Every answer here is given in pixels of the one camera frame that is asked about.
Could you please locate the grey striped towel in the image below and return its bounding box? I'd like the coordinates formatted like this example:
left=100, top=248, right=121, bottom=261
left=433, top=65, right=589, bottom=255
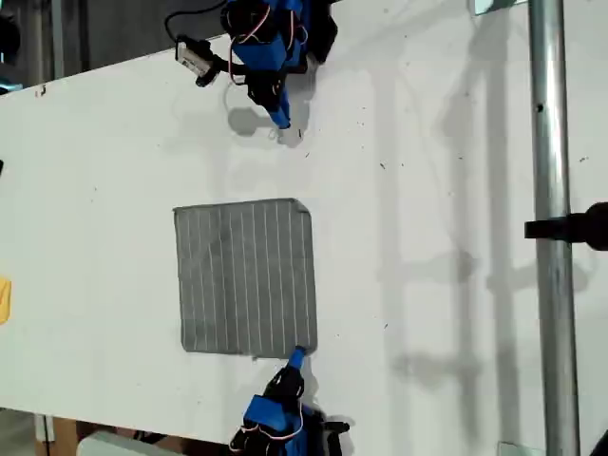
left=172, top=197, right=319, bottom=360

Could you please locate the white box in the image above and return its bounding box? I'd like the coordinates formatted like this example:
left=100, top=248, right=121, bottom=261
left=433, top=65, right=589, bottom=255
left=75, top=428, right=191, bottom=456

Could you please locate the wooden table leg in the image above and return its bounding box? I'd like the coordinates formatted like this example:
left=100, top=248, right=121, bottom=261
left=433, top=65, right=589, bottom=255
left=32, top=412, right=80, bottom=456

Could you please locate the yellow object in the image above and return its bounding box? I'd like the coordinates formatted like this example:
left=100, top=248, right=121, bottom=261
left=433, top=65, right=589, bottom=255
left=0, top=276, right=13, bottom=327

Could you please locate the black clamp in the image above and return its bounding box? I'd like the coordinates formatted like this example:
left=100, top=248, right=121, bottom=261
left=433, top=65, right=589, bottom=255
left=523, top=200, right=608, bottom=254

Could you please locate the black camera stalk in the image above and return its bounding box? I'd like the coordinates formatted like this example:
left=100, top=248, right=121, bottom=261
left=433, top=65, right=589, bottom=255
left=195, top=50, right=248, bottom=88

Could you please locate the black camera cable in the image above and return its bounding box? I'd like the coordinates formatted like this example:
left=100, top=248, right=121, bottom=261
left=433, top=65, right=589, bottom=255
left=162, top=0, right=230, bottom=42

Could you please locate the steel post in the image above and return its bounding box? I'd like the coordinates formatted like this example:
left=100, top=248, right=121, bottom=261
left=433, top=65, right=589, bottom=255
left=526, top=0, right=583, bottom=456

